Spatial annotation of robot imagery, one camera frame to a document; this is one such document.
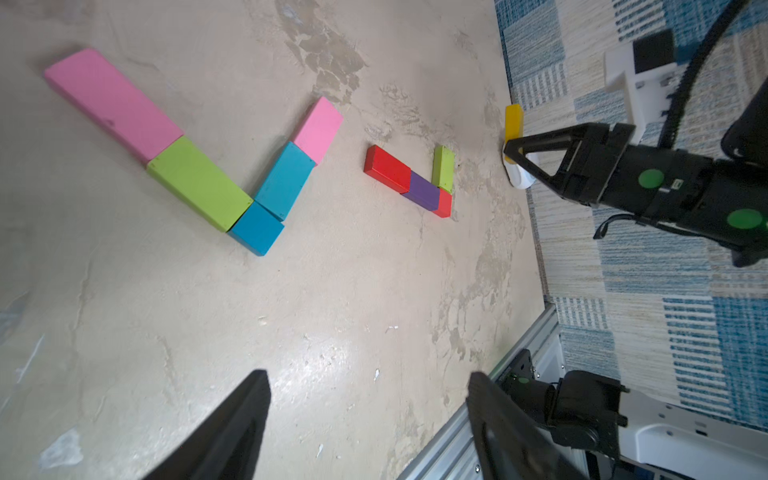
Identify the small teal cube block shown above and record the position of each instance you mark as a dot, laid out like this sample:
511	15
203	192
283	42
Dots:
257	229

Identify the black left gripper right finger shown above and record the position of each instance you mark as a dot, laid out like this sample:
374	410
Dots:
507	442

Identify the teal long block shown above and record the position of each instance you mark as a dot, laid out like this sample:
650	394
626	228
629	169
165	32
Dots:
285	181

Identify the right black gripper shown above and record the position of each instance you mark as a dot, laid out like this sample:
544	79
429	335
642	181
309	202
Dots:
600	167

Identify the red long block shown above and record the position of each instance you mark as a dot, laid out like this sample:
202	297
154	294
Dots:
387	169

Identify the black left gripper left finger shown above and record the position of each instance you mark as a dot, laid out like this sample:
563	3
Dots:
227	444

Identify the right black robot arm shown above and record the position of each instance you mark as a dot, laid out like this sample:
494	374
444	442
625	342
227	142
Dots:
722	200

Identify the purple block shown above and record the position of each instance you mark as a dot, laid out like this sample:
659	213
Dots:
422	192

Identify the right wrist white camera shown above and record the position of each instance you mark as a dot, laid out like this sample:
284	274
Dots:
644	71

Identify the light green long block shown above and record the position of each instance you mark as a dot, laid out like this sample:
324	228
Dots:
195	179

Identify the pink long block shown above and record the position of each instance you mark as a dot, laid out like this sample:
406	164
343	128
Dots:
107	97

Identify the yellow block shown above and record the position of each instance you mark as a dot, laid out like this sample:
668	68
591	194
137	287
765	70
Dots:
514	122

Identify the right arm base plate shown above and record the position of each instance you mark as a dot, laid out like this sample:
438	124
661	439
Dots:
580	410

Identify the small red cube block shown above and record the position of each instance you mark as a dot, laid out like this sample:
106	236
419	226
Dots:
444	206

